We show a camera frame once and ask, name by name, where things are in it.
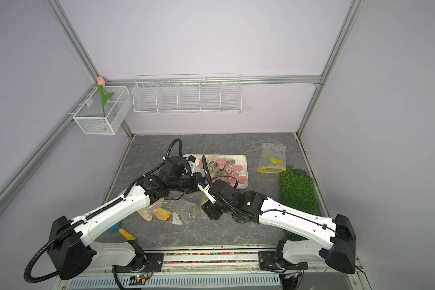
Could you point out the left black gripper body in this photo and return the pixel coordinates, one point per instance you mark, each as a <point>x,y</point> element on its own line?
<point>189,183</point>

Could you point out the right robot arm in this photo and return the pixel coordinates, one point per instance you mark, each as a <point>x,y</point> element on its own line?
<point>334,238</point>

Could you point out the beige work glove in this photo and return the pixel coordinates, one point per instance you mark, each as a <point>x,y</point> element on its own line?
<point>147,211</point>

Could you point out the blue yellow garden rake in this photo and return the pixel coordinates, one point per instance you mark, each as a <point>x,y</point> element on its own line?
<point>117,228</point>

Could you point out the white wire wall basket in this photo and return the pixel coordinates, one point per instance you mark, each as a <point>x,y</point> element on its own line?
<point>185,93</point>

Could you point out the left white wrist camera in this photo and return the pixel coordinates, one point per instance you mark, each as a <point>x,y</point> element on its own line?
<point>193,162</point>

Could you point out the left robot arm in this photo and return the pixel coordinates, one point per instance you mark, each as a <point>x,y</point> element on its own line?
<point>71,248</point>

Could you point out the pink artificial tulip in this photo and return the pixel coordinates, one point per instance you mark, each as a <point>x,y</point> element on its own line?
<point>104,96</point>

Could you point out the white mesh wall box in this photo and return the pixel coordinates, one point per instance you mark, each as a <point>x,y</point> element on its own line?
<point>89,116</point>

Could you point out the poured wrapped cookie pile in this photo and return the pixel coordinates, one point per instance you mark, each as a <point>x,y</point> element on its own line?
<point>232,169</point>

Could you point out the green artificial grass mat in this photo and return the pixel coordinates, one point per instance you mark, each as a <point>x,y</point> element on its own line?
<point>297,190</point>

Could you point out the cookie ziploc bag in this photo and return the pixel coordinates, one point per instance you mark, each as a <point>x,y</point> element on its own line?
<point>177,212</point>
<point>273,158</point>

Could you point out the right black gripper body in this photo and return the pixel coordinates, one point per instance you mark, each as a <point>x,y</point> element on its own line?
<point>213,210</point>

